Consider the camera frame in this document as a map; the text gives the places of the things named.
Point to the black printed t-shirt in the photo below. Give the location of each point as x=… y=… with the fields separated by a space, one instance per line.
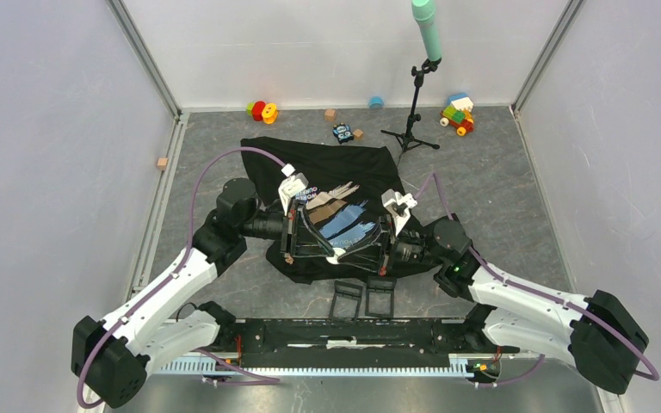
x=326 y=167

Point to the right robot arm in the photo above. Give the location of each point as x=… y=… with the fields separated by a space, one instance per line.
x=595 y=334

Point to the blue arch block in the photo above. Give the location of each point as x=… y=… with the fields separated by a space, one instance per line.
x=376 y=102

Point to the black microphone tripod stand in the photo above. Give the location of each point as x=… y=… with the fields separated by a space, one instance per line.
x=406 y=140

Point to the white toothed cable rail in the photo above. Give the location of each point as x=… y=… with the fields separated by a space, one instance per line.
x=199 y=364

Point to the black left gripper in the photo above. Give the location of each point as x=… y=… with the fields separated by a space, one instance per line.
x=310 y=243

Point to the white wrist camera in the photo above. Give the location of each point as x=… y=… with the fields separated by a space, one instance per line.
x=293 y=183
x=399 y=207

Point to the small wooden cube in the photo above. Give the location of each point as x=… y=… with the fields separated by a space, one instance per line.
x=358 y=134

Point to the wooden cube at back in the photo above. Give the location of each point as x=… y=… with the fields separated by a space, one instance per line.
x=330 y=115

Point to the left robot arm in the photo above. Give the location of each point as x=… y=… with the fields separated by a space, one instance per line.
x=113 y=356

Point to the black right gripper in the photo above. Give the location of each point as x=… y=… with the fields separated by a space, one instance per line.
x=377 y=243

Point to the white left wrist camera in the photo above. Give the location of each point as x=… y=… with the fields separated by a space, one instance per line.
x=293 y=183

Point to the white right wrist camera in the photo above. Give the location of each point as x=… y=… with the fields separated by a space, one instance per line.
x=399 y=207

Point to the colourful toy block train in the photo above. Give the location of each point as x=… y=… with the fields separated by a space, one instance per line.
x=458 y=114

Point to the wooden cube on rail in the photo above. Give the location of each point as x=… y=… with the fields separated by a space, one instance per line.
x=162 y=163

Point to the mint green microphone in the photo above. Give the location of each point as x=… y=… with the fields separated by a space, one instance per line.
x=424 y=13

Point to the red yellow green stacking toy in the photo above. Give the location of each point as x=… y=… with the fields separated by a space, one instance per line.
x=262 y=111

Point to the round green brooch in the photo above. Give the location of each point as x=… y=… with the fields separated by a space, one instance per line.
x=337 y=254

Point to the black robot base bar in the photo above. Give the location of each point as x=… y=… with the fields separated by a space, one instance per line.
x=365 y=343

